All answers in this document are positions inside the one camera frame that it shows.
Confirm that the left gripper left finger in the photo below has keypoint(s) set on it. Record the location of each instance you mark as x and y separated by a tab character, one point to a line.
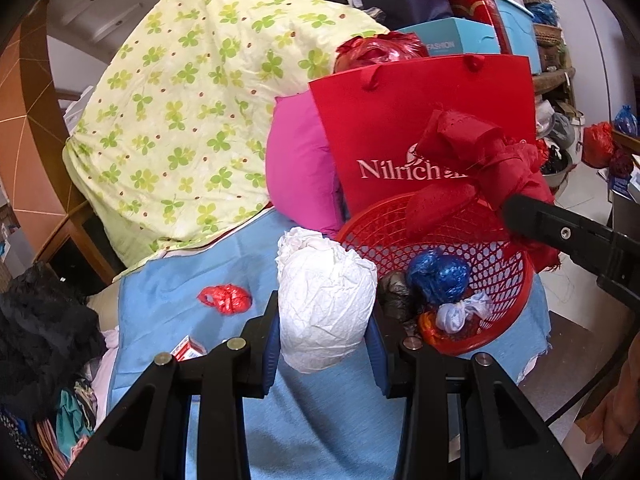
262	335

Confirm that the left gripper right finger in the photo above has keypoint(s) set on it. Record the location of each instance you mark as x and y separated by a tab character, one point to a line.
383	338

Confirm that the dark grey plastic bag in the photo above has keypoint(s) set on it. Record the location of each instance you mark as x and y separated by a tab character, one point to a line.
395	297

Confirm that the small knotted red plastic bag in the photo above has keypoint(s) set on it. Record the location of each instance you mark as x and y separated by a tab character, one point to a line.
227	299

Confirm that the white knotted plastic bag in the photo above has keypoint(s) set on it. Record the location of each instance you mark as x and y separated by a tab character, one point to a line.
451	318

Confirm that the white paper ball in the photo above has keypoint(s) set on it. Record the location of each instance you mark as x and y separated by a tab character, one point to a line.
326	295

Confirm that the red white medicine box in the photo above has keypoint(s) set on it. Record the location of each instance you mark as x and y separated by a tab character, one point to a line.
188	348

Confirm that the blue plastic bag ball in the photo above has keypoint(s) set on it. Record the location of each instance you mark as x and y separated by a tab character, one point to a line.
439	278

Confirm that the large red plastic bag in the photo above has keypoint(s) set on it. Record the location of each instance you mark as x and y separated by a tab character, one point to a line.
492	168

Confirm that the blue towel bed cover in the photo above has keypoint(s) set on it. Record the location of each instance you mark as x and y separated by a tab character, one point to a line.
335	424

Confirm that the metal bowl on floor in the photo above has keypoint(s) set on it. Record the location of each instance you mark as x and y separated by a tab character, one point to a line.
556	167

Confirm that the red bag on floor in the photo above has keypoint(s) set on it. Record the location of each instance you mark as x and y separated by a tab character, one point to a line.
598	147

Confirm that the red plastic mesh basket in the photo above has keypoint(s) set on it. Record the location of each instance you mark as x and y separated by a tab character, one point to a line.
470	281

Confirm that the pink pillow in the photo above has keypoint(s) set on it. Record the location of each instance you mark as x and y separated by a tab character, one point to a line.
301	176

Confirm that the black clothing pile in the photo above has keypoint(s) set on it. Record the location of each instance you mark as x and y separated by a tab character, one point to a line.
48	334

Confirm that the red Nilrich paper bag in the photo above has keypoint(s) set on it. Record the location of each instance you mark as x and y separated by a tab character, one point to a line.
375	116

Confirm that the green clover patterned quilt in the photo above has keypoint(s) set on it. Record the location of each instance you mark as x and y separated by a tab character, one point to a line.
170	149

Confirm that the blue plastic storage bin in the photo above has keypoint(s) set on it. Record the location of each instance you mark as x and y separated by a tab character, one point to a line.
519	25

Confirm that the light blue fashion box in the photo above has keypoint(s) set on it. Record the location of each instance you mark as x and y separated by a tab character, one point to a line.
450	36

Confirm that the red bag behind paper bag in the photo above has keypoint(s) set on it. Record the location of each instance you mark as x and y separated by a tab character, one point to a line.
378	49

